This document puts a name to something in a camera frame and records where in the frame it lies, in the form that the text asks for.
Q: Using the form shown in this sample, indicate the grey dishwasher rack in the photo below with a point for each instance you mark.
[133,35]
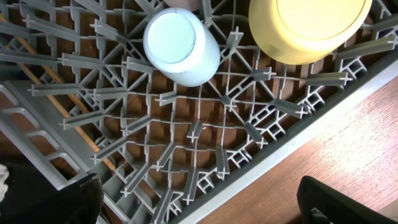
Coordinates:
[84,99]

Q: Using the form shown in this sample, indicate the yellow bowl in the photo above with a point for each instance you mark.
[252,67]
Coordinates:
[298,32]

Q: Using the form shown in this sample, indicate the crumpled white napkin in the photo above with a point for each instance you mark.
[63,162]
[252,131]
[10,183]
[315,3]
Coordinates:
[4,174]

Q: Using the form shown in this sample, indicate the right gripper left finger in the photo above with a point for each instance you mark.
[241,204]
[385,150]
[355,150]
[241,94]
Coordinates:
[80,202]

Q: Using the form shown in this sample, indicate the round black serving tray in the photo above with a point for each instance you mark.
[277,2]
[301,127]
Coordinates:
[26,186]

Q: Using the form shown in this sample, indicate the blue cup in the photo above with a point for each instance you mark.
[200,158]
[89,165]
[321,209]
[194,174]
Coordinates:
[180,46]

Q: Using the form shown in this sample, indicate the pink cup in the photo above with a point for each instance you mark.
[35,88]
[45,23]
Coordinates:
[190,5]

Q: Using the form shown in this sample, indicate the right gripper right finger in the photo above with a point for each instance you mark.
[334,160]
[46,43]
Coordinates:
[319,203]

